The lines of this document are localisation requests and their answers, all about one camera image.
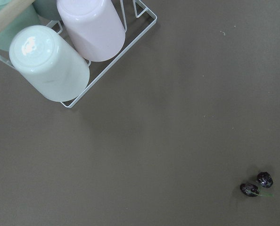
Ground white plastic cup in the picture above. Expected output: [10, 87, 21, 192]
[9, 25, 90, 102]

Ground pink plastic cup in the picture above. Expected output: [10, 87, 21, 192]
[57, 0, 125, 62]

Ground grey plastic cup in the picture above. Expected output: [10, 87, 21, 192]
[33, 0, 61, 21]

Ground mint green plastic cup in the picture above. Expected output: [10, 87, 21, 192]
[0, 0, 40, 51]

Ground white wire cup rack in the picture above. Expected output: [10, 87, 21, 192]
[0, 0, 157, 109]

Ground wooden rack handle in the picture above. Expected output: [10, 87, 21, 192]
[0, 0, 34, 32]

